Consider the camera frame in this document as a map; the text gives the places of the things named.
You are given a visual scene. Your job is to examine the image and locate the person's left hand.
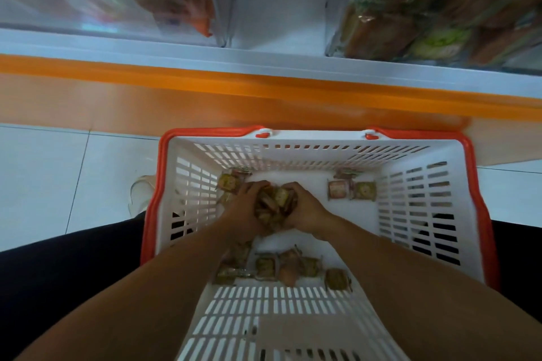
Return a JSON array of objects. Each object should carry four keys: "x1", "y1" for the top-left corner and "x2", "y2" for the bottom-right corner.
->
[{"x1": 220, "y1": 180, "x2": 272, "y2": 243}]

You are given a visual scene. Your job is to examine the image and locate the person's right hand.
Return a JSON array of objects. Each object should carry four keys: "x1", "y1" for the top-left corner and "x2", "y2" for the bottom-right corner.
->
[{"x1": 279, "y1": 182, "x2": 340, "y2": 243}]

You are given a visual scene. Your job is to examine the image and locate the clump of brown snack packets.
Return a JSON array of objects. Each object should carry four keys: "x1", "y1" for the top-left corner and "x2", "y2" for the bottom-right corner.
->
[{"x1": 253, "y1": 184, "x2": 299, "y2": 234}]

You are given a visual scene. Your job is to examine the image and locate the person's right forearm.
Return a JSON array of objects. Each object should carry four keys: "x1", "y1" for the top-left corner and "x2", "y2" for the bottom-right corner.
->
[{"x1": 323, "y1": 218, "x2": 542, "y2": 361}]

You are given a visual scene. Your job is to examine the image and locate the person's left forearm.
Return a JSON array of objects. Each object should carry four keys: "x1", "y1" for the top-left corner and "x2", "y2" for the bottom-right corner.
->
[{"x1": 15, "y1": 221, "x2": 264, "y2": 361}]

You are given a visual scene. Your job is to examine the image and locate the loose small sandwich packets group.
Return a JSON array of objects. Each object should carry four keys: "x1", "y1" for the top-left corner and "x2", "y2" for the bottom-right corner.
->
[{"x1": 213, "y1": 166, "x2": 378, "y2": 293}]

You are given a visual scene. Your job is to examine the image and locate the white chest freezer orange trim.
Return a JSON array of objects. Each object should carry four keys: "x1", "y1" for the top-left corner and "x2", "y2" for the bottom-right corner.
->
[{"x1": 0, "y1": 0, "x2": 542, "y2": 167}]

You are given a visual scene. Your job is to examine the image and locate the person's white shoe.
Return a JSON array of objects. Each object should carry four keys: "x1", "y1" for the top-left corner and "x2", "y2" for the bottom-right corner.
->
[{"x1": 128, "y1": 175, "x2": 158, "y2": 218}]

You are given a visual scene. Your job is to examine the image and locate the white plastic shopping basket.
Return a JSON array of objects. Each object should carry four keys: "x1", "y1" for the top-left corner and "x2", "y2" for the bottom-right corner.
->
[{"x1": 153, "y1": 129, "x2": 488, "y2": 361}]

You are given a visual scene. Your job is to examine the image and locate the person's black trousers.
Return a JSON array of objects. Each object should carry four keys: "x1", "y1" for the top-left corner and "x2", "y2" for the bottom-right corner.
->
[{"x1": 0, "y1": 211, "x2": 542, "y2": 361}]

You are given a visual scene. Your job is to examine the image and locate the pile of brown green food packs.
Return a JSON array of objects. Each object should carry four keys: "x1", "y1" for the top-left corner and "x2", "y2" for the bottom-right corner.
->
[{"x1": 339, "y1": 0, "x2": 542, "y2": 70}]

